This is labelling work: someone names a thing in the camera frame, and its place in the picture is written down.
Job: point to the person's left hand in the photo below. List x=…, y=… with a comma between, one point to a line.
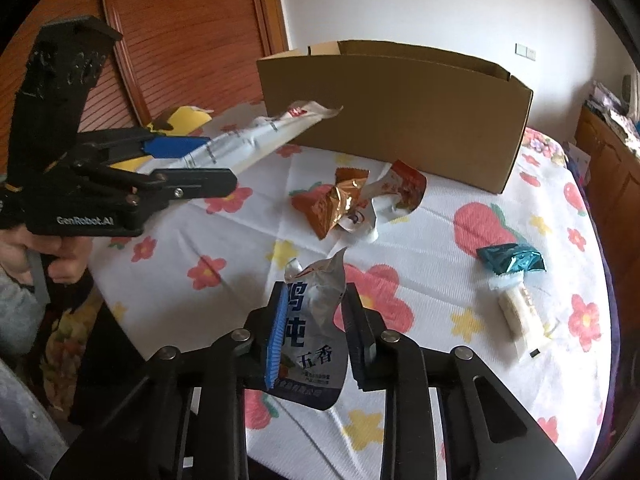
x=70, y=255

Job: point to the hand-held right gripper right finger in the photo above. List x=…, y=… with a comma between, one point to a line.
x=361, y=345

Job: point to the white wall switch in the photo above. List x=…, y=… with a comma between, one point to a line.
x=525, y=51

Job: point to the grey clothing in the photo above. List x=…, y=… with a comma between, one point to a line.
x=25, y=420

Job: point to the silver packet blue print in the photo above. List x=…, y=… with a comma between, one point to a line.
x=315, y=310

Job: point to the orange foil snack packet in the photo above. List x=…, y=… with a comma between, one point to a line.
x=327, y=205

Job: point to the brown cardboard box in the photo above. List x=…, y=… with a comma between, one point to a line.
x=400, y=110

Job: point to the red and white snack packet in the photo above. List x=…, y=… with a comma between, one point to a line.
x=397, y=192

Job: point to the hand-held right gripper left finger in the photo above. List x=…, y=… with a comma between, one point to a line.
x=277, y=340

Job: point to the floral strawberry tablecloth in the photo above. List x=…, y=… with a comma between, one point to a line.
x=425, y=270

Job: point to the wooden slatted wardrobe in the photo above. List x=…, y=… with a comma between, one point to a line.
x=190, y=25

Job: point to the wooden side cabinet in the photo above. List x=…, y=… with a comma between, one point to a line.
x=612, y=170

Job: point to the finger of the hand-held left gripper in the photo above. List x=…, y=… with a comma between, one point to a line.
x=172, y=146
x=200, y=182

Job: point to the silver packet red-orange label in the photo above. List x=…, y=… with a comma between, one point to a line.
x=260, y=135

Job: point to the white cake snack packet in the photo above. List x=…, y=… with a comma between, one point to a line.
x=517, y=312

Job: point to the teal foil snack packet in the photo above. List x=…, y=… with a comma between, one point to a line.
x=510, y=259

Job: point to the person's left forearm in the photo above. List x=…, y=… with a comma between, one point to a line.
x=17, y=315

